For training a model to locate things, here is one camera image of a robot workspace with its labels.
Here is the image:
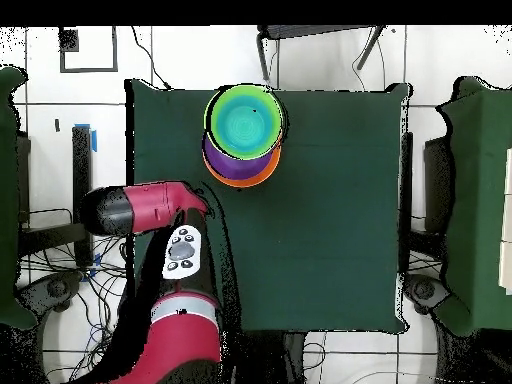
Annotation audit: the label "large orange bowl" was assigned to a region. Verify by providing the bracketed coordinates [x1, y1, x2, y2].
[201, 137, 283, 189]

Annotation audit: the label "purple bowl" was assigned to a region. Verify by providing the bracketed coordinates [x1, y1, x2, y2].
[201, 131, 280, 181]

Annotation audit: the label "light blue bowl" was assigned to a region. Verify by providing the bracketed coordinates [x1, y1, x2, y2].
[215, 95, 277, 152]

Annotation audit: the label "light green bowl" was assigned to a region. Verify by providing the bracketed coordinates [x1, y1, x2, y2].
[202, 83, 287, 162]

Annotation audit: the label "dark green tablecloth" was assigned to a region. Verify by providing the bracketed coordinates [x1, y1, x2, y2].
[125, 77, 411, 333]

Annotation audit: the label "green cloth side table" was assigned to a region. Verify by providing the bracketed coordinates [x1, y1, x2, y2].
[433, 75, 512, 337]
[0, 65, 39, 331]

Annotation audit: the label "white boxes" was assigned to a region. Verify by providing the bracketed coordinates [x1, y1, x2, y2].
[498, 147, 512, 290]

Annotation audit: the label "tangle of cables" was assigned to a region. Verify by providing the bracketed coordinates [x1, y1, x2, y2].
[17, 231, 133, 384]

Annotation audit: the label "black camera tripod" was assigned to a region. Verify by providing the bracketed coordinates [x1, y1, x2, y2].
[255, 25, 387, 83]

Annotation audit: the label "thin black floor cable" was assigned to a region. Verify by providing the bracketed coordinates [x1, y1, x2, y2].
[130, 25, 173, 91]

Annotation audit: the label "black square frame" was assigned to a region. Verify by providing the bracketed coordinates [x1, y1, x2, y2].
[58, 25, 120, 74]

